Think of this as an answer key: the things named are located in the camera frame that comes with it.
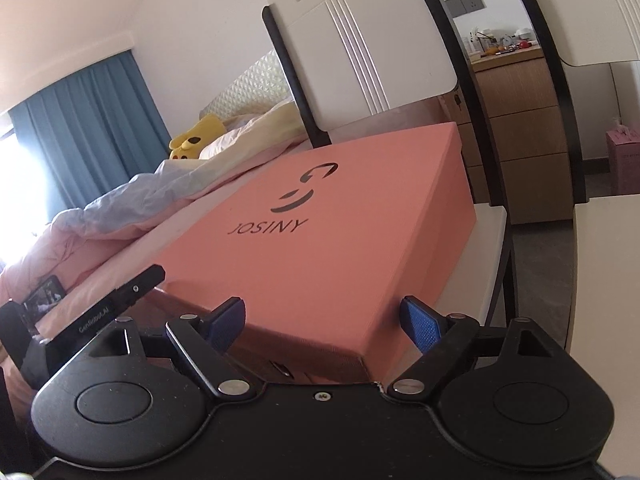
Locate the pink cardboard shoe box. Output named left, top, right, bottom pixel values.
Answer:
left=154, top=286, right=371, bottom=386

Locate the pink shoe box lid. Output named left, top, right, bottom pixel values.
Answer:
left=156, top=124, right=476, bottom=382

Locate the clutter on cabinet top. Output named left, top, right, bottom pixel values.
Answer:
left=463, top=27, right=539, bottom=58

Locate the phone on left gripper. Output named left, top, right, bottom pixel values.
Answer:
left=23, top=275, right=66, bottom=323

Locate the bed with pink bedding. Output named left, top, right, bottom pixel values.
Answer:
left=1, top=52, right=308, bottom=338

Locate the yellow pikachu plush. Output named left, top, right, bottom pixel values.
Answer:
left=169, top=114, right=227, bottom=159

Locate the blue curtain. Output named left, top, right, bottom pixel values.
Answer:
left=9, top=51, right=170, bottom=217

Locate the wooden drawer cabinet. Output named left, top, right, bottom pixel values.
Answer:
left=472, top=47, right=574, bottom=224

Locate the pink small gift box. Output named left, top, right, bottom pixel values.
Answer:
left=605, top=122, right=640, bottom=195

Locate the left white folding chair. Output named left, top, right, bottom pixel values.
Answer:
left=262, top=0, right=518, bottom=323

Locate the white folding chair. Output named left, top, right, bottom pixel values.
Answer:
left=262, top=0, right=518, bottom=323
left=502, top=0, right=640, bottom=366

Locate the right white folding chair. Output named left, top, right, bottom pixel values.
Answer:
left=502, top=0, right=640, bottom=366

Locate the grey wall socket panel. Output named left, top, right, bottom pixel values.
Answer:
left=445, top=0, right=486, bottom=18

